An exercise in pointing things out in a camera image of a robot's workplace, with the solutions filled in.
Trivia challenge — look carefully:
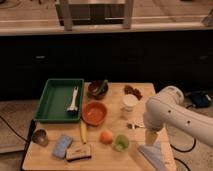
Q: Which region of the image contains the black power cable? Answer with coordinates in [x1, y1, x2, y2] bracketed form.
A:
[169, 136, 198, 171]

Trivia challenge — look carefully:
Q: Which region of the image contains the red bowl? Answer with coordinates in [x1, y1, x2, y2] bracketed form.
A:
[82, 102, 107, 126]

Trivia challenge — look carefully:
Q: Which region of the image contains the yellow banana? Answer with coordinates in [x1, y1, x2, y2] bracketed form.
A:
[80, 120, 87, 144]

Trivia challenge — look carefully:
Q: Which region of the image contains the blue black device on floor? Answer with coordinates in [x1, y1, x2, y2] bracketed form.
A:
[189, 92, 212, 108]

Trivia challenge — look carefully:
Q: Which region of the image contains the orange fruit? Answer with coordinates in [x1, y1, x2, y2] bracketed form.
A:
[100, 131, 113, 144]

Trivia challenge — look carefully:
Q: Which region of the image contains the silver metal fork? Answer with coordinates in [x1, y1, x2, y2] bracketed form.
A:
[127, 123, 145, 129]

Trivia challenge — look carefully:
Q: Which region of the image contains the small metal cup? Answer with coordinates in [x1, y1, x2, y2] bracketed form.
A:
[32, 129, 49, 147]

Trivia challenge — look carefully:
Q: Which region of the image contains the green cup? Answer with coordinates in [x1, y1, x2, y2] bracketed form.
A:
[113, 134, 129, 152]

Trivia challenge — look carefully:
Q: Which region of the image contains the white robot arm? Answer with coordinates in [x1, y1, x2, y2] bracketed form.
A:
[143, 86, 213, 148]

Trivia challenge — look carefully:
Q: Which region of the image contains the black cable at left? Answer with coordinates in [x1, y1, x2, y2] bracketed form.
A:
[0, 114, 37, 171]

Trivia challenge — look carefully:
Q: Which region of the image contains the metal frame stand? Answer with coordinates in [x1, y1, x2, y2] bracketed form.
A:
[55, 0, 134, 31]

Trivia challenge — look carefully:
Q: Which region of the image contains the green plastic tray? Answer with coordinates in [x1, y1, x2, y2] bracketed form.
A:
[34, 79, 84, 123]

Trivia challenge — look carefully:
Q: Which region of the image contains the white plastic brush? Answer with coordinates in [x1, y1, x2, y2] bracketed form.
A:
[67, 86, 78, 112]

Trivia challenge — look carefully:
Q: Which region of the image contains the brown dried snack pile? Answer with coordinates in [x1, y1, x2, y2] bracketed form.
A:
[124, 85, 142, 100]

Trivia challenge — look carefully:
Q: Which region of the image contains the grey folded cloth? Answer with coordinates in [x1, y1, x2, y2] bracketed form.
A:
[138, 141, 166, 171]

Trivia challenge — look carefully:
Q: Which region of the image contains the blue sponge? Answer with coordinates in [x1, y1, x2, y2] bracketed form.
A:
[52, 135, 73, 158]

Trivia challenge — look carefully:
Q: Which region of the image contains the brown wooden block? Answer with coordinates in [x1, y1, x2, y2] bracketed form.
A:
[66, 144, 92, 162]

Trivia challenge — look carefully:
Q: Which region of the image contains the dark brown bowl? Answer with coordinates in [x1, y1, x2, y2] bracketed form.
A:
[87, 80, 108, 100]

